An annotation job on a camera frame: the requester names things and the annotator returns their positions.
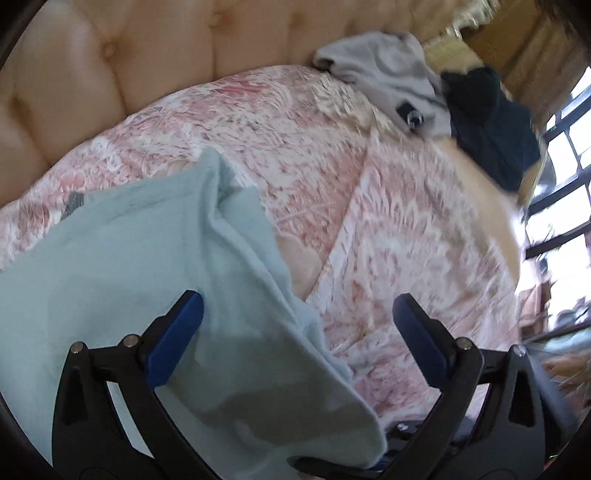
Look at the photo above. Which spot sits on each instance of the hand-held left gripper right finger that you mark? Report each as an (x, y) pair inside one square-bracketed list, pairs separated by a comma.
[(420, 344)]

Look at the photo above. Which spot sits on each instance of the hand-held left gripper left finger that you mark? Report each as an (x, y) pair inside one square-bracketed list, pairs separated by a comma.
[(178, 341)]

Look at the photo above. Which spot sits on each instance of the light blue shirt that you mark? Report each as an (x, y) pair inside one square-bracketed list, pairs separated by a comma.
[(161, 258)]

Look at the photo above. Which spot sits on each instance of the person's right forearm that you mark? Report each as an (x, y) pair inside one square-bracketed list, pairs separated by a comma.
[(561, 369)]

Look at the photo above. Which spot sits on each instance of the pink floral blanket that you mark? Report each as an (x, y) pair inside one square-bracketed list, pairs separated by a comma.
[(369, 221)]

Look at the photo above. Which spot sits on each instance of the dark navy garment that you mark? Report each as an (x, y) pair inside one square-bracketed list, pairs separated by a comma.
[(494, 120)]

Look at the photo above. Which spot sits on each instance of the beige tufted leather sofa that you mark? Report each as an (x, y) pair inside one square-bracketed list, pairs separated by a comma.
[(92, 83)]

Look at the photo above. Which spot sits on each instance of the grey garment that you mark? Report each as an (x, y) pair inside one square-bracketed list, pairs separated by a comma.
[(388, 69)]

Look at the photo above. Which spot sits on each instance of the striped beige cushion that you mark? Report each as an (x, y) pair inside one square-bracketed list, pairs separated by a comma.
[(443, 50)]

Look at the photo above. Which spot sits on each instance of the brown patterned curtain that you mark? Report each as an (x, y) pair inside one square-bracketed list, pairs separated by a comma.
[(521, 46)]

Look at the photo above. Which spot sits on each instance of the dark window frame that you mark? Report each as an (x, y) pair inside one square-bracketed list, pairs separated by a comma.
[(554, 194)]

